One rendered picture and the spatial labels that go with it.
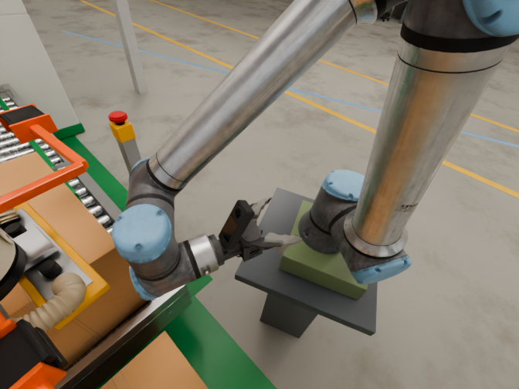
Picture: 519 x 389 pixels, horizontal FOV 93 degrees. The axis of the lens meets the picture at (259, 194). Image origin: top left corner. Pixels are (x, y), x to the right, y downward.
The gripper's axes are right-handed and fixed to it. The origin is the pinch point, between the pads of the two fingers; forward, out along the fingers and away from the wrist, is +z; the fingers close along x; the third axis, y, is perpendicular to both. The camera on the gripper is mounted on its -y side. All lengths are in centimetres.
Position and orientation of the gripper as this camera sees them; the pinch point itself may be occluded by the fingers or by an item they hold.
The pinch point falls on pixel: (286, 214)
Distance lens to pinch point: 63.5
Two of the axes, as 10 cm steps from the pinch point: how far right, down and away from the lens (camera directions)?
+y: -0.4, 6.9, 7.3
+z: 8.8, -3.2, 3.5
